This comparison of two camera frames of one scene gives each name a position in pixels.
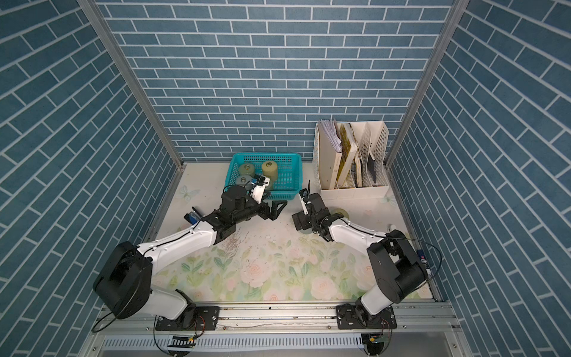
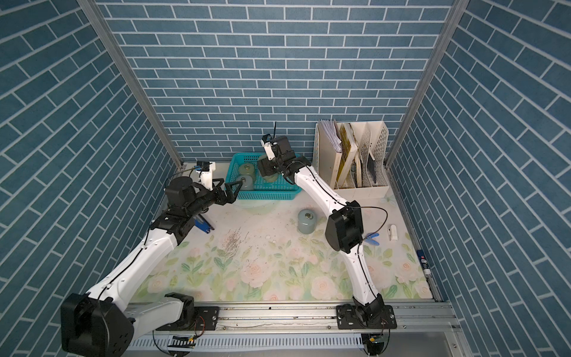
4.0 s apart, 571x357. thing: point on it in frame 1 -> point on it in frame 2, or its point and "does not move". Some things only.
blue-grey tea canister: (244, 181) does not move
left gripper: (273, 214) -> (230, 198)
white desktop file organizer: (350, 159) does not move
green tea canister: (246, 169) does not move
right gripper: (302, 217) -> (266, 167)
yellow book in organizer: (349, 150) does not move
